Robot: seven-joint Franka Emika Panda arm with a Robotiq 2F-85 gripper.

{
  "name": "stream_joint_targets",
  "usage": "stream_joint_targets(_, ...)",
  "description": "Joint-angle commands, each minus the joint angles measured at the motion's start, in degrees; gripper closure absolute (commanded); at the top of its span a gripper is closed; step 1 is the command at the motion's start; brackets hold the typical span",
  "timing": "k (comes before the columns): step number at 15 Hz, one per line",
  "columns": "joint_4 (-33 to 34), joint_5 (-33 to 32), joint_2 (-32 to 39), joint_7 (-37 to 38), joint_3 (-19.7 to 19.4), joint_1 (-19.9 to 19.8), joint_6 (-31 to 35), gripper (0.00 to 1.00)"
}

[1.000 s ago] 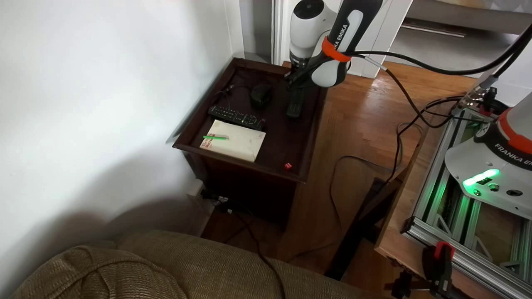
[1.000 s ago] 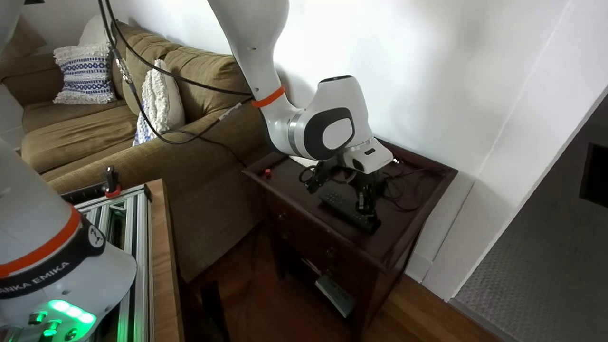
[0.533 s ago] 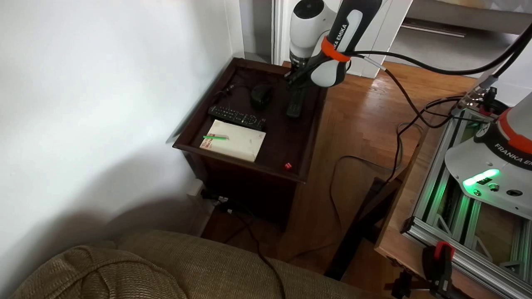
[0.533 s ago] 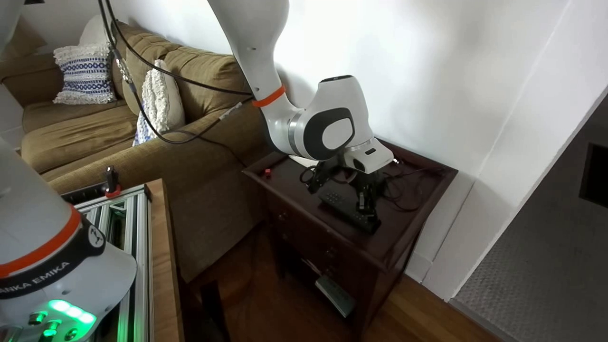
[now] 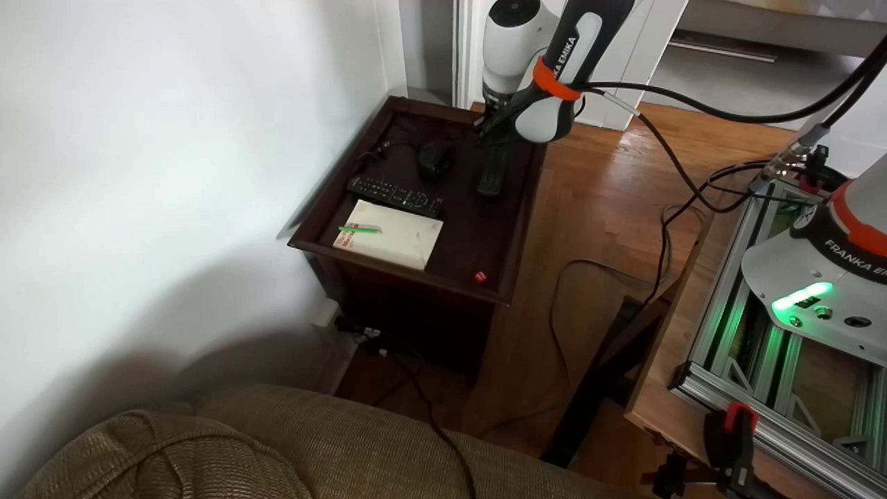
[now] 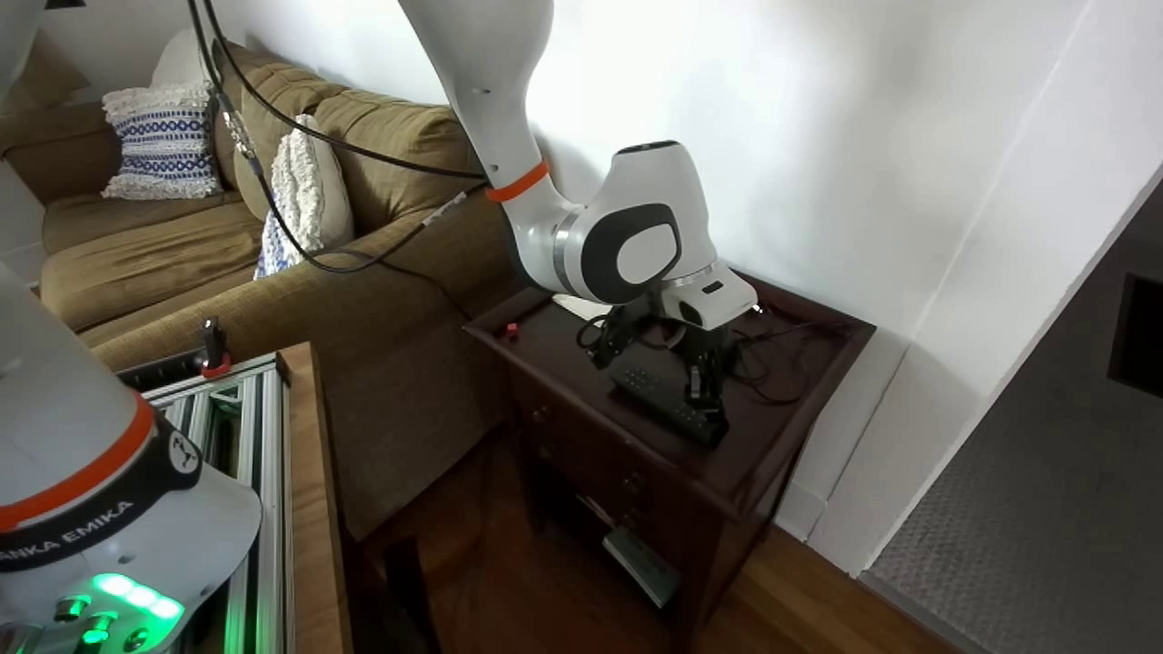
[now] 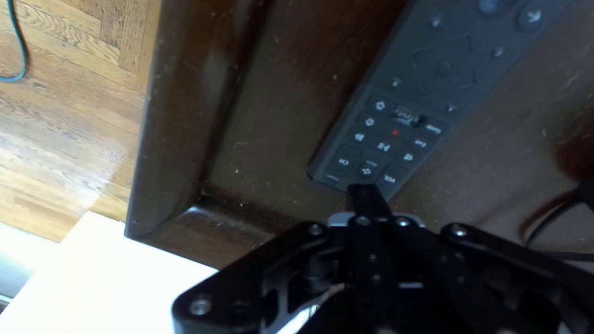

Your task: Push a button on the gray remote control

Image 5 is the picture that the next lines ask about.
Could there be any gray remote control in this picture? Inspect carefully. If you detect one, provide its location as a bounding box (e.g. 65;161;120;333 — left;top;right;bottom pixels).
477;142;512;199

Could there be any black remote control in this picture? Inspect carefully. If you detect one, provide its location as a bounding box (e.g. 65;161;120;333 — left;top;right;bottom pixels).
346;175;445;220

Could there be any black power adapter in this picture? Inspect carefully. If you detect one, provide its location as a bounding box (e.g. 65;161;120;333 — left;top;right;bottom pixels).
416;139;457;184

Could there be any white door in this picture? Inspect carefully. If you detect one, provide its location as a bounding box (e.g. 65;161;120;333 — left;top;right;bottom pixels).
577;0;691;132

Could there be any white paperback book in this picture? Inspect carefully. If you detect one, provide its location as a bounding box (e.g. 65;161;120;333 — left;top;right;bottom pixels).
332;199;445;272

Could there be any white power strip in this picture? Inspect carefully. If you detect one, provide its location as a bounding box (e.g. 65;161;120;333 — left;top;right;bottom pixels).
315;299;389;356

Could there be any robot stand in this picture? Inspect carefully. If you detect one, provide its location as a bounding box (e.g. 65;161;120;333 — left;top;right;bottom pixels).
541;173;887;499

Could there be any red and black clamp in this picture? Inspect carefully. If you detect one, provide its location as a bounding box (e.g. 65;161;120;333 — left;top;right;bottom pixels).
641;403;787;499

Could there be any black adapter cable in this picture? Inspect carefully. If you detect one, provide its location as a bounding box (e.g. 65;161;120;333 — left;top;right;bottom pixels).
356;140;421;174

